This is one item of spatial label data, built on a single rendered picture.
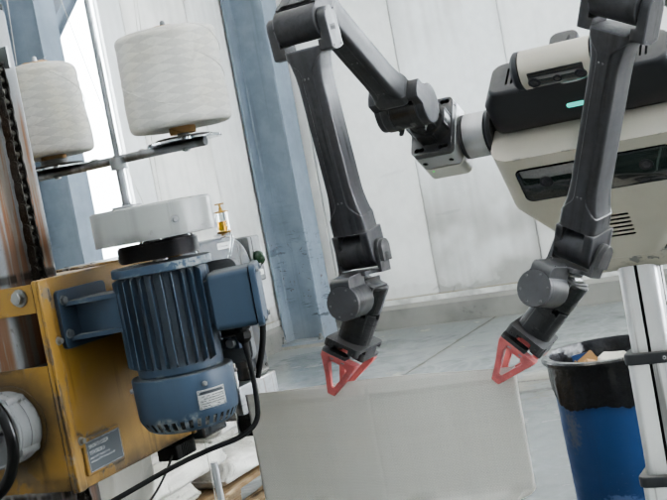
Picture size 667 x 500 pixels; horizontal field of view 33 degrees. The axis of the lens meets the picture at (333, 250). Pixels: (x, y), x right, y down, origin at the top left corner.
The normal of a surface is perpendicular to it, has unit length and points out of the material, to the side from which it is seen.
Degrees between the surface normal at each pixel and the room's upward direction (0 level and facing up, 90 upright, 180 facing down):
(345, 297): 89
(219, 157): 90
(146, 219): 90
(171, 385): 91
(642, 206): 130
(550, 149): 40
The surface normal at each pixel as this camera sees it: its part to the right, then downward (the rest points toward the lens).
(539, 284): -0.62, -0.07
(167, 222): 0.33, 0.00
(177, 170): 0.90, -0.14
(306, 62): -0.42, 0.28
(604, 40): -0.70, 0.29
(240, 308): -0.01, 0.06
